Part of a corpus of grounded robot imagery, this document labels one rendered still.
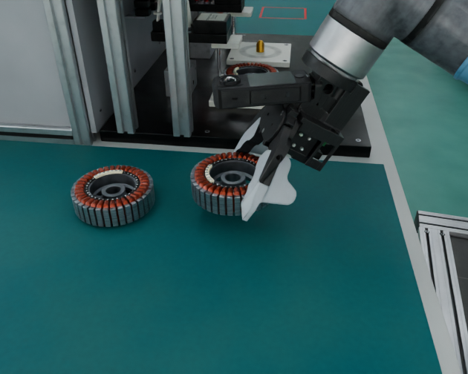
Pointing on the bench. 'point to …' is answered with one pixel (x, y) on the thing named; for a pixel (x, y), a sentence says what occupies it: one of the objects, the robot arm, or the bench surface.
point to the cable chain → (145, 7)
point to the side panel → (33, 74)
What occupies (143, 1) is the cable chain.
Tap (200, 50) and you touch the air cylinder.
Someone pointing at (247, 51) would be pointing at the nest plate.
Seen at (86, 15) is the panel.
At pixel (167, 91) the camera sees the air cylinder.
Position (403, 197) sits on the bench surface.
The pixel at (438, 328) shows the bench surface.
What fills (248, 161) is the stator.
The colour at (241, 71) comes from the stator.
